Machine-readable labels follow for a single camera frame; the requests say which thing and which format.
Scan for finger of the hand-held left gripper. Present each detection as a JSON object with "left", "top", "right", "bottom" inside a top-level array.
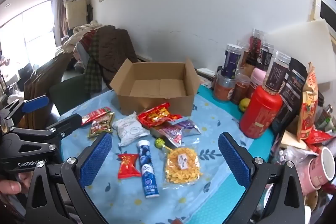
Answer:
[
  {"left": 0, "top": 95, "right": 50, "bottom": 123},
  {"left": 11, "top": 113, "right": 83, "bottom": 151}
]

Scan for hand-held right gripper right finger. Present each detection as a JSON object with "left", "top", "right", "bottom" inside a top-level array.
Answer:
[{"left": 218, "top": 132, "right": 306, "bottom": 224}]

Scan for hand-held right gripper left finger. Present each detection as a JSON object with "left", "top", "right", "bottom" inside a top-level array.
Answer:
[{"left": 25, "top": 132, "right": 113, "bottom": 224}]

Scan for red green snack packet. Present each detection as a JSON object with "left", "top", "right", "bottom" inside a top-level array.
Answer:
[{"left": 81, "top": 106, "right": 113, "bottom": 126}]

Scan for brown snack packet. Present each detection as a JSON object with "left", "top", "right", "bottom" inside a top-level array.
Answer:
[{"left": 88, "top": 112, "right": 115, "bottom": 138}]

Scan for small red snack packet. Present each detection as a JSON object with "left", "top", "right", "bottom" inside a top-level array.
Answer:
[{"left": 117, "top": 153, "right": 142, "bottom": 179}]

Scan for white bread packet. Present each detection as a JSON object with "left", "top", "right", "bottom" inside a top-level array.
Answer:
[{"left": 112, "top": 112, "right": 151, "bottom": 147}]

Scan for blue tablet tube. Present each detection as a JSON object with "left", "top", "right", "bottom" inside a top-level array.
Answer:
[{"left": 136, "top": 140, "right": 160, "bottom": 199}]

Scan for yellow waffle snack bag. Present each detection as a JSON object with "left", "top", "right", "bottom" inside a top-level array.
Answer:
[{"left": 162, "top": 145, "right": 204, "bottom": 186}]

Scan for purple snack packet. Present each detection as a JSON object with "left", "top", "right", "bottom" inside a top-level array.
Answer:
[{"left": 157, "top": 119, "right": 202, "bottom": 148}]

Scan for green lollipop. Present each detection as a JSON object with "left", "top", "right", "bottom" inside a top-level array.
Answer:
[{"left": 155, "top": 137, "right": 175, "bottom": 151}]

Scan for large red snack bag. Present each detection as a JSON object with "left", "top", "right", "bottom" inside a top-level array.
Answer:
[{"left": 137, "top": 103, "right": 183, "bottom": 128}]

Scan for cardboard box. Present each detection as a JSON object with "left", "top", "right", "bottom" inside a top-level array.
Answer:
[{"left": 110, "top": 57, "right": 200, "bottom": 117}]

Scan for person's left hand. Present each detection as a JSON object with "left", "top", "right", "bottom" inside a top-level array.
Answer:
[{"left": 0, "top": 172, "right": 32, "bottom": 202}]

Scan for dark green chair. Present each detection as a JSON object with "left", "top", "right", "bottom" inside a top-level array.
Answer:
[{"left": 49, "top": 73, "right": 91, "bottom": 117}]

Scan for teal table mat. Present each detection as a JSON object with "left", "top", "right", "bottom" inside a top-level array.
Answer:
[{"left": 196, "top": 84, "right": 276, "bottom": 224}]

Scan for red canister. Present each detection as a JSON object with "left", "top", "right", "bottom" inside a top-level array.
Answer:
[{"left": 239, "top": 85, "right": 283, "bottom": 138}]

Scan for green pear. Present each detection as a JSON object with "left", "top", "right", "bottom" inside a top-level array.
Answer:
[{"left": 239, "top": 98, "right": 251, "bottom": 112}]

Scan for plaid cloth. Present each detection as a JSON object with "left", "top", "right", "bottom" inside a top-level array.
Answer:
[{"left": 84, "top": 38, "right": 103, "bottom": 93}]

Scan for small beige carton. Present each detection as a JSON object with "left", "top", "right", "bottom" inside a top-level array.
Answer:
[{"left": 280, "top": 132, "right": 305, "bottom": 149}]

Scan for brown filled jar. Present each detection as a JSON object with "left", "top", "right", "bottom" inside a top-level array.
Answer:
[{"left": 231, "top": 74, "right": 251, "bottom": 105}]

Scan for orange filled jar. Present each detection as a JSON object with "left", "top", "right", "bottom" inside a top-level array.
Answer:
[{"left": 213, "top": 72, "right": 237, "bottom": 102}]

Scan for pink paper cups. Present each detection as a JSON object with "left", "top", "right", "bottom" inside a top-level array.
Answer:
[{"left": 297, "top": 147, "right": 336, "bottom": 190}]

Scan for pile of clothes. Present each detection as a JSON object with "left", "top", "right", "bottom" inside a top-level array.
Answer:
[{"left": 62, "top": 20, "right": 105, "bottom": 54}]

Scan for brown quilted jacket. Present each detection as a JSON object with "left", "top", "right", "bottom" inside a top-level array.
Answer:
[{"left": 87, "top": 26, "right": 138, "bottom": 89}]

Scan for curtain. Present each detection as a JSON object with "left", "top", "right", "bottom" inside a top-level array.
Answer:
[{"left": 51, "top": 0, "right": 69, "bottom": 46}]

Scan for pink lid jar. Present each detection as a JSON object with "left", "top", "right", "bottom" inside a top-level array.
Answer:
[{"left": 249, "top": 68, "right": 268, "bottom": 98}]

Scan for crumpled red bag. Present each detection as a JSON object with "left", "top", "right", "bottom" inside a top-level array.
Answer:
[{"left": 304, "top": 127, "right": 335, "bottom": 146}]

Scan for black pouch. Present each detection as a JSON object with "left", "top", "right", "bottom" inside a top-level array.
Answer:
[{"left": 273, "top": 57, "right": 309, "bottom": 131}]

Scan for orange snack bag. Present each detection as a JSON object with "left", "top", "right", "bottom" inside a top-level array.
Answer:
[{"left": 297, "top": 63, "right": 319, "bottom": 142}]

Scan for brown label jar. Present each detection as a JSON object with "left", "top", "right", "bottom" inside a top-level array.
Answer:
[{"left": 262, "top": 51, "right": 292, "bottom": 94}]

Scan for purple label jar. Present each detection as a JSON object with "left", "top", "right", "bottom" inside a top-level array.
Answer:
[{"left": 220, "top": 43, "right": 242, "bottom": 79}]

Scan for slim brown jar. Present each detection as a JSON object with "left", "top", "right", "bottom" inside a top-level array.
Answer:
[{"left": 236, "top": 40, "right": 250, "bottom": 70}]

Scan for black label jar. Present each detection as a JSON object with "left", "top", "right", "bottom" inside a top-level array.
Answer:
[{"left": 256, "top": 42, "right": 275, "bottom": 71}]

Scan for tall dark red jar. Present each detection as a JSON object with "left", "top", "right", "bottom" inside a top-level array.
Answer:
[{"left": 248, "top": 28, "right": 265, "bottom": 67}]

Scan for white foam board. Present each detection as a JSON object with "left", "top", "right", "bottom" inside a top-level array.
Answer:
[{"left": 265, "top": 18, "right": 334, "bottom": 83}]

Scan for wooden picture frame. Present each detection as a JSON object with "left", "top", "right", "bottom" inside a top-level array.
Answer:
[{"left": 308, "top": 0, "right": 336, "bottom": 43}]

